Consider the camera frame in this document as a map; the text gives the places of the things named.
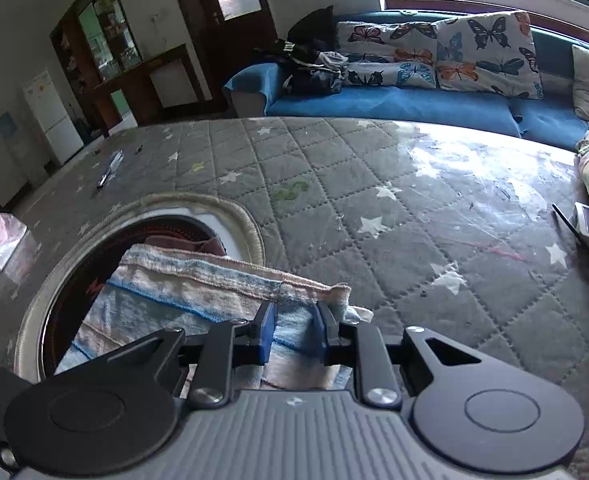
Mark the blue sofa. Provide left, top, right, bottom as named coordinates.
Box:
left=224, top=7, right=589, bottom=151

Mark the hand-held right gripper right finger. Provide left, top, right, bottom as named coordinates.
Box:
left=313, top=301, right=485, bottom=408

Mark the blue striped towel garment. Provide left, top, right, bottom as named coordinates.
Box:
left=54, top=244, right=375, bottom=391

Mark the dark brown door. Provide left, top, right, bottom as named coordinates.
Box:
left=167, top=0, right=280, bottom=113

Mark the large butterfly print cushion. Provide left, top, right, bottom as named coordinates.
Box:
left=435, top=10, right=545, bottom=101

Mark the small pen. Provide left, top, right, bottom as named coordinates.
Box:
left=97, top=149, right=125, bottom=190

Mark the black bag pile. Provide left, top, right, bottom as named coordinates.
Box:
left=254, top=5, right=345, bottom=96

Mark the white refrigerator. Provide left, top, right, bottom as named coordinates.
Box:
left=22, top=70, right=85, bottom=166

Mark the grey clothes bundle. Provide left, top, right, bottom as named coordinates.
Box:
left=317, top=51, right=350, bottom=81

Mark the round table heater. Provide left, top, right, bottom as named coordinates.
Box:
left=14, top=195, right=265, bottom=381

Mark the dark wooden cabinet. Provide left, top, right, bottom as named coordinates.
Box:
left=49, top=0, right=200, bottom=141

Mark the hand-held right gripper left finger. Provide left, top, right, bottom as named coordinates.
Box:
left=92, top=301, right=278, bottom=408

